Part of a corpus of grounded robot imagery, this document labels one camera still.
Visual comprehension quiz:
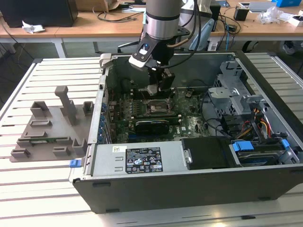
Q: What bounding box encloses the grey case latch handle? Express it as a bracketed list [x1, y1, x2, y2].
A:
[99, 53, 114, 71]

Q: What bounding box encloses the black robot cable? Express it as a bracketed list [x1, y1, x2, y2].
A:
[165, 0, 203, 57]

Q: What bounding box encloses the green motherboard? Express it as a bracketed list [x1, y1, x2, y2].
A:
[105, 88, 211, 144]

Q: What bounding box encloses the white cardboard box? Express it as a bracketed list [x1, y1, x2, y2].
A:
[287, 14, 303, 27]

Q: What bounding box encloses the yellow red wire bundle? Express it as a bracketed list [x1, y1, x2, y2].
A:
[252, 107, 272, 139]

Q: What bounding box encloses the crumpled clear plastic bag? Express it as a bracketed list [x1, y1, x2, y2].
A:
[257, 6, 294, 24]

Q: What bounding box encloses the black graphics card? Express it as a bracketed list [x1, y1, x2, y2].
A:
[134, 119, 170, 136]

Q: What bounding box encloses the brown cardboard box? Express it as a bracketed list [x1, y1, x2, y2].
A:
[77, 0, 121, 12]

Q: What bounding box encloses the black chair base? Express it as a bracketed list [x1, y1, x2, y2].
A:
[242, 40, 260, 53]

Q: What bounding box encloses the bright blue box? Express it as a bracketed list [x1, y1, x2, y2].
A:
[271, 0, 293, 7]

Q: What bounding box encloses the long wooden desk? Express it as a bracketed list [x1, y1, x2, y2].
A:
[0, 0, 303, 59]

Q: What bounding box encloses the grey parts rack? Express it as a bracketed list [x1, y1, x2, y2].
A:
[9, 85, 94, 163]

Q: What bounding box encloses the silver CPU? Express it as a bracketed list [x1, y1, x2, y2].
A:
[146, 84, 159, 96]

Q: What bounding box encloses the small black open box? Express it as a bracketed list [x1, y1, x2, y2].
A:
[233, 7, 249, 21]

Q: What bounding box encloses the large black computer tower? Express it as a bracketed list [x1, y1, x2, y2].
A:
[0, 0, 79, 28]

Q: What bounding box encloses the grey metal drive cage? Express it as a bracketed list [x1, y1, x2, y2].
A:
[207, 60, 266, 119]

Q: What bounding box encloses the white sports shoe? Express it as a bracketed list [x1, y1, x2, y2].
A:
[283, 41, 297, 55]

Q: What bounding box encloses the open black PC case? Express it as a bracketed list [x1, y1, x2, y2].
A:
[68, 49, 303, 215]

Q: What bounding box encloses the grey flat tablet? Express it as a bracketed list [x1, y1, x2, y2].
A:
[239, 1, 277, 13]

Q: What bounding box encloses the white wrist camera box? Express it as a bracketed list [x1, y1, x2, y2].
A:
[128, 42, 158, 70]

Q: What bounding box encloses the crumpled white paper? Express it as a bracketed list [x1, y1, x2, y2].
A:
[22, 20, 45, 34]

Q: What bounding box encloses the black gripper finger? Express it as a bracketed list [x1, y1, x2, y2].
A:
[148, 68, 160, 86]
[158, 70, 176, 92]

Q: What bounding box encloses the grey power supply with label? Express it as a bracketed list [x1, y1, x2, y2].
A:
[91, 141, 190, 177]

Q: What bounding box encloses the CPU socket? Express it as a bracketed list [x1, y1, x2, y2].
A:
[144, 98, 173, 116]

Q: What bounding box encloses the hard disk in blue carrier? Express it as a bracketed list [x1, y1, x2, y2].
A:
[229, 140, 285, 166]

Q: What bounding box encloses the orange black wire bundle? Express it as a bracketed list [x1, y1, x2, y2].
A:
[236, 122, 253, 140]

